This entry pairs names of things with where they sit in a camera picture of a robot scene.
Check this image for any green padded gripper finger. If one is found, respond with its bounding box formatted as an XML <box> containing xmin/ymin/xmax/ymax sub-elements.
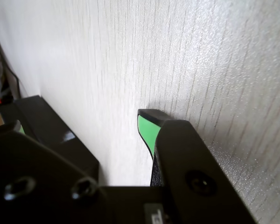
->
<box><xmin>137</xmin><ymin>108</ymin><xmax>259</xmax><ymax>224</ymax></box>

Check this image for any broad black gripper finger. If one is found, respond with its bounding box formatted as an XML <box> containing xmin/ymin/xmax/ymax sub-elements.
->
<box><xmin>0</xmin><ymin>120</ymin><xmax>101</xmax><ymax>224</ymax></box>

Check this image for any black open box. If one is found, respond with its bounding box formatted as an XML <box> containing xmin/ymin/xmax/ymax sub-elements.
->
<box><xmin>14</xmin><ymin>94</ymin><xmax>100</xmax><ymax>185</ymax></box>

